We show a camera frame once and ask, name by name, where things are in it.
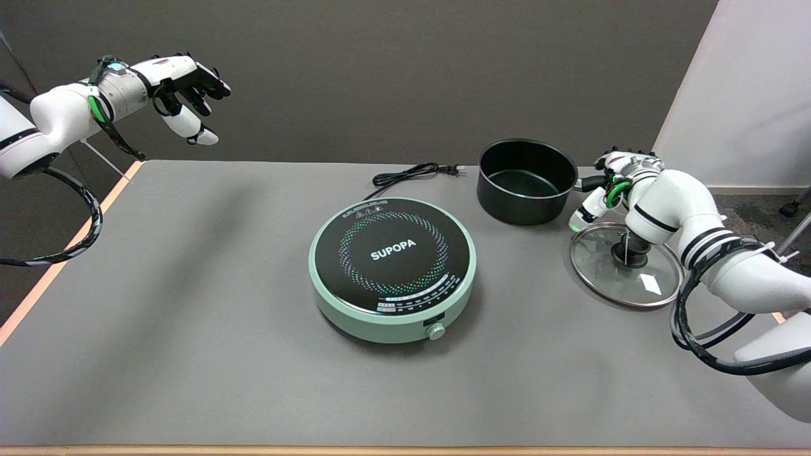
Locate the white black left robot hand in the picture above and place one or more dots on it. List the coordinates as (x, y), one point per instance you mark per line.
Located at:
(174, 69)

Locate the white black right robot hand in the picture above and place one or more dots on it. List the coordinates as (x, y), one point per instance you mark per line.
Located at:
(633, 168)

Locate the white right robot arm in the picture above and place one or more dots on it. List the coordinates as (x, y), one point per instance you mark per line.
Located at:
(754, 282)

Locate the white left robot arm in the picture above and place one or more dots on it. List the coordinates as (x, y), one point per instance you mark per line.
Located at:
(57, 117)

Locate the glass lid with black knob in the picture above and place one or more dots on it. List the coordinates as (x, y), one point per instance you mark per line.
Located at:
(608, 282)

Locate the black office chair base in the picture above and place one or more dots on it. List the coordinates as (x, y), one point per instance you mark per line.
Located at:
(789, 208)

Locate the green round induction cooker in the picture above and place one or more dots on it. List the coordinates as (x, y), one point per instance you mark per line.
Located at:
(393, 266)

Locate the grey table mat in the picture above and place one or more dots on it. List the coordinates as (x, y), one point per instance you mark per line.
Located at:
(190, 329)

